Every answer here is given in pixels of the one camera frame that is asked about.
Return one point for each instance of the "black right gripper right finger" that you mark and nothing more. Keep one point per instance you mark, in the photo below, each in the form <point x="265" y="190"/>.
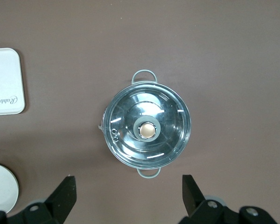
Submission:
<point x="200" y="210"/>

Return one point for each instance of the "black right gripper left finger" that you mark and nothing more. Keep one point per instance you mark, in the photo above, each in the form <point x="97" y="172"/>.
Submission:
<point x="51" y="210"/>

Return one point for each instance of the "cream round plate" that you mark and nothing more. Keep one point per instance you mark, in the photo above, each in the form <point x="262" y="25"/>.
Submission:
<point x="2" y="189"/>

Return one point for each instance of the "grey electric cooking pot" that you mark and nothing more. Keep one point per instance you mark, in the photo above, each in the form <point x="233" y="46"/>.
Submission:
<point x="148" y="177"/>

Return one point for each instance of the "glass pot lid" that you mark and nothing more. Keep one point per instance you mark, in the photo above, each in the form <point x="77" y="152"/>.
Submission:
<point x="168" y="121"/>

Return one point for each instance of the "cream rabbit print tray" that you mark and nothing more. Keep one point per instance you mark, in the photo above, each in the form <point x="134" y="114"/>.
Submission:
<point x="4" y="77"/>

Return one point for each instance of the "brown table cover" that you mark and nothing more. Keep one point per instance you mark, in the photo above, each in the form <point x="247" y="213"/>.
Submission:
<point x="224" y="58"/>

